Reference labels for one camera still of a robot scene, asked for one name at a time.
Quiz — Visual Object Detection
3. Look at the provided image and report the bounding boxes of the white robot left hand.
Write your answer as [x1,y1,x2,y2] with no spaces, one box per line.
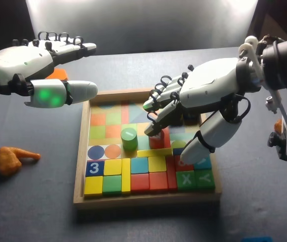
[0,31,98,109]

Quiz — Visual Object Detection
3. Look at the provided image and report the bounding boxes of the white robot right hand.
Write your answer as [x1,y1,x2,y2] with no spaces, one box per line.
[142,58,244,166]

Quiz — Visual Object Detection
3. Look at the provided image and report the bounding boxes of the red cylinder block letter Q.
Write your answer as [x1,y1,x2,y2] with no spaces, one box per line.
[149,133,165,150]

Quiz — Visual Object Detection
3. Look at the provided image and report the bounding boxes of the green cylinder block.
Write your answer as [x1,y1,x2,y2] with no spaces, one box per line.
[120,127,138,152]

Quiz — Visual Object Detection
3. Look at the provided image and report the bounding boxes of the orange hexagon block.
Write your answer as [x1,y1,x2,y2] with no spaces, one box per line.
[45,68,68,81]

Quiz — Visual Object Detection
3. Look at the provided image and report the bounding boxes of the wooden puzzle tray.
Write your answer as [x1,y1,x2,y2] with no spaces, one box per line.
[73,87,224,210]

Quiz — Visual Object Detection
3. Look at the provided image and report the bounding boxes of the brown board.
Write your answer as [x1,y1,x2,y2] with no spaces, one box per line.
[249,11,287,47]

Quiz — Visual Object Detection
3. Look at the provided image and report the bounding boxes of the white backdrop board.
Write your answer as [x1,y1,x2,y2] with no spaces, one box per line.
[25,0,260,55]

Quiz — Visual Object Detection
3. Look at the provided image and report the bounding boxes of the toy fried chicken leg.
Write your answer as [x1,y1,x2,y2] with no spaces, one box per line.
[0,146,42,176]

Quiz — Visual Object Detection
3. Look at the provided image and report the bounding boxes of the grey table cloth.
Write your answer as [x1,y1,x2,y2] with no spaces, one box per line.
[0,45,287,242]

